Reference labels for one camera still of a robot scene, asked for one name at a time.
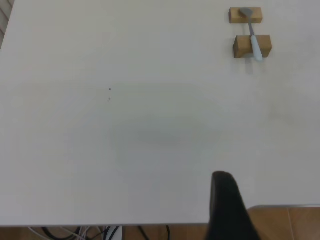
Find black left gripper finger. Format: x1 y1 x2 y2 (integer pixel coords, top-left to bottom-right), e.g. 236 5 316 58
204 171 264 240

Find spoon with pale blue handle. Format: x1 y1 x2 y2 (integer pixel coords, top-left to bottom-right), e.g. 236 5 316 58
239 7 264 62

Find white table leg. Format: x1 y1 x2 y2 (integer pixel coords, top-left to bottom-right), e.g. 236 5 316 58
106 226 123 240

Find arched wooden block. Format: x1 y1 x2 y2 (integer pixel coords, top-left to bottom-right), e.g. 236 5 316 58
233 34 273 59

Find flat wooden block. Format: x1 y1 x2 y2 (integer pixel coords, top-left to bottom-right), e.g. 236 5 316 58
229 6 263 25

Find white cable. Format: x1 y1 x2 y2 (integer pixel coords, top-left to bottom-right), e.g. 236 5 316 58
27 226 88 240

